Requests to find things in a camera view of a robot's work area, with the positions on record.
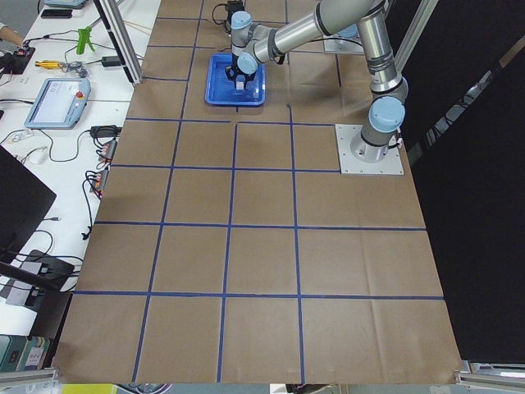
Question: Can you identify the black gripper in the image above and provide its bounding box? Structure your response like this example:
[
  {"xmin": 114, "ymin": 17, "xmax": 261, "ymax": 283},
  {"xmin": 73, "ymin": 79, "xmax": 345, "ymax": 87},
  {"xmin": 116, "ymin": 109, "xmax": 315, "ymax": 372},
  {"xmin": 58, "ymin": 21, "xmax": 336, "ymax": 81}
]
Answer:
[
  {"xmin": 224, "ymin": 15, "xmax": 231, "ymax": 33},
  {"xmin": 225, "ymin": 53, "xmax": 255, "ymax": 89}
]

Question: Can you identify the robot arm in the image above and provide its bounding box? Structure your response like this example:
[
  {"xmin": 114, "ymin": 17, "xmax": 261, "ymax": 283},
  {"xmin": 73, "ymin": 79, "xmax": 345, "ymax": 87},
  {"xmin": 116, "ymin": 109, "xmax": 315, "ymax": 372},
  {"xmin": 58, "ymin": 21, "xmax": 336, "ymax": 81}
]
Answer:
[
  {"xmin": 225, "ymin": 0, "xmax": 409, "ymax": 163},
  {"xmin": 212, "ymin": 16, "xmax": 358, "ymax": 39}
]

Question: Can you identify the blue plastic tray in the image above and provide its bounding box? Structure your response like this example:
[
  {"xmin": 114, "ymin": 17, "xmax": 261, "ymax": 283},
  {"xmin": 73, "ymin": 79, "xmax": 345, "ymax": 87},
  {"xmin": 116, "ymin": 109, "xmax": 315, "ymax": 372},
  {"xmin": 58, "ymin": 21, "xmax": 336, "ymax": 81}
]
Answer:
[{"xmin": 204, "ymin": 53, "xmax": 266, "ymax": 107}]

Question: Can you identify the person hand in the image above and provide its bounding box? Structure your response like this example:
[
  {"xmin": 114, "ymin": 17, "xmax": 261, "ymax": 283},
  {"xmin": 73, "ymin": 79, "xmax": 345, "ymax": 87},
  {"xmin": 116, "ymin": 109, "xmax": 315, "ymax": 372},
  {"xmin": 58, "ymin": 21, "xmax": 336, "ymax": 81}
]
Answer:
[{"xmin": 0, "ymin": 22, "xmax": 24, "ymax": 46}]

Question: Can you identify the black power adapter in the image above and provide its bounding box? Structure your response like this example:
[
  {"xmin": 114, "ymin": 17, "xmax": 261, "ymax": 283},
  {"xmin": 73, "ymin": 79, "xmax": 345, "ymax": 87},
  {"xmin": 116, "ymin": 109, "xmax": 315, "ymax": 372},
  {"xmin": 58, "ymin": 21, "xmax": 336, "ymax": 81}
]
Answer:
[{"xmin": 101, "ymin": 56, "xmax": 122, "ymax": 67}]

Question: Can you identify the usb hub far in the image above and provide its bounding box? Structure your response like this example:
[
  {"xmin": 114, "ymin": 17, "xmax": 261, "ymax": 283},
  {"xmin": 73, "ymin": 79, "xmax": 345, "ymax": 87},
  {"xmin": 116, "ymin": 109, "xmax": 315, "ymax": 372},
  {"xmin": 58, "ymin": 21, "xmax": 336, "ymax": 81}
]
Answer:
[{"xmin": 98, "ymin": 140, "xmax": 117, "ymax": 163}]

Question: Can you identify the usb hub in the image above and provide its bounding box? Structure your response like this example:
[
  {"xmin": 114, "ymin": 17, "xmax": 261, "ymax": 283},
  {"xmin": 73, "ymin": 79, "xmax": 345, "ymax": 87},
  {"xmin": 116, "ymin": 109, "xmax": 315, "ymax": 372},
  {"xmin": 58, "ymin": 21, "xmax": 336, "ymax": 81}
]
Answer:
[
  {"xmin": 88, "ymin": 169, "xmax": 109, "ymax": 198},
  {"xmin": 98, "ymin": 140, "xmax": 117, "ymax": 163}
]

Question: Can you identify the usb hub near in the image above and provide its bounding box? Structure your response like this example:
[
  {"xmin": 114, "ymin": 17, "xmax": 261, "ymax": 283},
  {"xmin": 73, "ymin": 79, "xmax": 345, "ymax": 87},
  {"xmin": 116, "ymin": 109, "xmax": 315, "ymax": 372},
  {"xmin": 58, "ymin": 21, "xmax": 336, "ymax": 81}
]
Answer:
[{"xmin": 88, "ymin": 169, "xmax": 109, "ymax": 198}]

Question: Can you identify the teach pendant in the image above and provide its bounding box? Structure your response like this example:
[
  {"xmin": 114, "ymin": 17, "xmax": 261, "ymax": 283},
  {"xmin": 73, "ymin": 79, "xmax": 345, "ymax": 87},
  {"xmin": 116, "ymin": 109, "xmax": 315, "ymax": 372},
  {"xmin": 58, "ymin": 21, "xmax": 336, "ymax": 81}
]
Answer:
[{"xmin": 24, "ymin": 78, "xmax": 91, "ymax": 130}]

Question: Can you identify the black phone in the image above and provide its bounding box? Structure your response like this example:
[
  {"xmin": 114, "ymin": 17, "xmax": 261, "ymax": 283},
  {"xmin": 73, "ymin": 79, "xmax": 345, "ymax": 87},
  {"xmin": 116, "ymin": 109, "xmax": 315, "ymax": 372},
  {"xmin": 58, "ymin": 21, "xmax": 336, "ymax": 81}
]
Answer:
[{"xmin": 40, "ymin": 8, "xmax": 72, "ymax": 19}]

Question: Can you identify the yellow tool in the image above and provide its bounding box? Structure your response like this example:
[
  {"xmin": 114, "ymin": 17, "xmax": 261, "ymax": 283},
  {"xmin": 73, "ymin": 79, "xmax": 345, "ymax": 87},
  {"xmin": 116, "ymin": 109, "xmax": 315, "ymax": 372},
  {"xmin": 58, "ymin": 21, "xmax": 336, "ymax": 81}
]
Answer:
[{"xmin": 34, "ymin": 60, "xmax": 63, "ymax": 70}]

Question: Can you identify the white mouse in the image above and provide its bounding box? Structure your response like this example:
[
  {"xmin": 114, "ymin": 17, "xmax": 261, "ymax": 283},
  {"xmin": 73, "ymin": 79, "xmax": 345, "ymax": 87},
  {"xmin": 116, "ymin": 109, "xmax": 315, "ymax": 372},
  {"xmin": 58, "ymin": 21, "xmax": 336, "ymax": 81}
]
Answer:
[{"xmin": 29, "ymin": 149, "xmax": 48, "ymax": 165}]

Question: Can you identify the black monitor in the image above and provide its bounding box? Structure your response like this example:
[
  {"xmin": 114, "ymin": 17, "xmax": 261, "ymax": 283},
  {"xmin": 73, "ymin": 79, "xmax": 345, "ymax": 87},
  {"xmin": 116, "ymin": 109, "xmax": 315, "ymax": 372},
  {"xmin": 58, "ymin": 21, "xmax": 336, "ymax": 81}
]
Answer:
[{"xmin": 0, "ymin": 148, "xmax": 57, "ymax": 263}]

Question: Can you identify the black monitor stand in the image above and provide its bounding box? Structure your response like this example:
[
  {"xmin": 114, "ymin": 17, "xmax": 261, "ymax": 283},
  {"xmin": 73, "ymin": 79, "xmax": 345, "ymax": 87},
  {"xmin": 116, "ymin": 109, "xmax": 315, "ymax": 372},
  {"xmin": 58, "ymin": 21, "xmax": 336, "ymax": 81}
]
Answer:
[{"xmin": 1, "ymin": 250, "xmax": 75, "ymax": 291}]

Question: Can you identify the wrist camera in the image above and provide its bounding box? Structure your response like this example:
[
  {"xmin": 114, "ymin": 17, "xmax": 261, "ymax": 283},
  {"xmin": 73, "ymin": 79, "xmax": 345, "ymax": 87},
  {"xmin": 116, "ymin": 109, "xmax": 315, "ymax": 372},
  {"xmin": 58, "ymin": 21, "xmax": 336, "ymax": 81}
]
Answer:
[{"xmin": 226, "ymin": 0, "xmax": 244, "ymax": 14}]

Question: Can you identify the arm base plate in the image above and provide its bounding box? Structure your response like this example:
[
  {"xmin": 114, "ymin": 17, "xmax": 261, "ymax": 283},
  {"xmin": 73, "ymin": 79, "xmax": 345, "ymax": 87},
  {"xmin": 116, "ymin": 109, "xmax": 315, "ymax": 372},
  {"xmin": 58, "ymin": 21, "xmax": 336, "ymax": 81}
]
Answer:
[
  {"xmin": 323, "ymin": 37, "xmax": 364, "ymax": 55},
  {"xmin": 335, "ymin": 124, "xmax": 404, "ymax": 176}
]

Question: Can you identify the aluminium frame post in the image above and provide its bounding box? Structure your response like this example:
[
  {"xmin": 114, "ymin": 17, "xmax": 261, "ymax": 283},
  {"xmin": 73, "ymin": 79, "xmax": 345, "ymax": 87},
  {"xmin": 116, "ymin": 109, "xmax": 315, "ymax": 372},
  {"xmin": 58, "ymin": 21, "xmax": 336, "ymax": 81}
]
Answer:
[{"xmin": 94, "ymin": 0, "xmax": 144, "ymax": 86}]

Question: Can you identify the green handled reacher grabber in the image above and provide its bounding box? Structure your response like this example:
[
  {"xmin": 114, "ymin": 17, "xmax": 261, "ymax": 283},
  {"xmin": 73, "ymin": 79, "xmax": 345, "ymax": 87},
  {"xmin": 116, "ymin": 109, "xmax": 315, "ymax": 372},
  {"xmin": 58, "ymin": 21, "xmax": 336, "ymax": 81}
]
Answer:
[{"xmin": 75, "ymin": 26, "xmax": 95, "ymax": 55}]

